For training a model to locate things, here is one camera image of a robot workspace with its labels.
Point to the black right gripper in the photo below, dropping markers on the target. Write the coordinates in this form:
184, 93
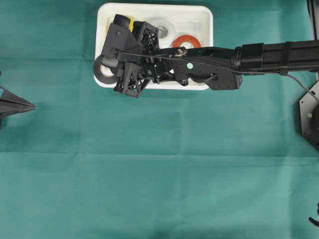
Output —
139, 66

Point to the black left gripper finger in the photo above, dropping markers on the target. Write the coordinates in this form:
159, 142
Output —
9, 97
6, 111

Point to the red tape roll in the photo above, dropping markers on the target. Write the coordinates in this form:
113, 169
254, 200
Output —
187, 41

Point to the black tape roll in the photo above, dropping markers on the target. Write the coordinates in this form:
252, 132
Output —
97, 69

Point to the white tape roll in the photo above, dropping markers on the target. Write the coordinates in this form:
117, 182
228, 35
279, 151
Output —
166, 33

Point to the yellow tape roll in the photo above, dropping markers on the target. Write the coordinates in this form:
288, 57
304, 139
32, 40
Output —
131, 25

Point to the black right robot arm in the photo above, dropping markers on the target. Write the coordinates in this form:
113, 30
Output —
223, 68

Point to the white plastic case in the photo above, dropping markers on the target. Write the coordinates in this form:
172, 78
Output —
191, 20

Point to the green table cloth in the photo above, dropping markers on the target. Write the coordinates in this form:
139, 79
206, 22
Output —
90, 163

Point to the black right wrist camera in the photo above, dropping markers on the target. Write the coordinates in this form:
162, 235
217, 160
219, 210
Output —
120, 44

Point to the black aluminium frame rail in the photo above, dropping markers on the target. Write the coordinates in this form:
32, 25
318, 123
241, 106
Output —
313, 9

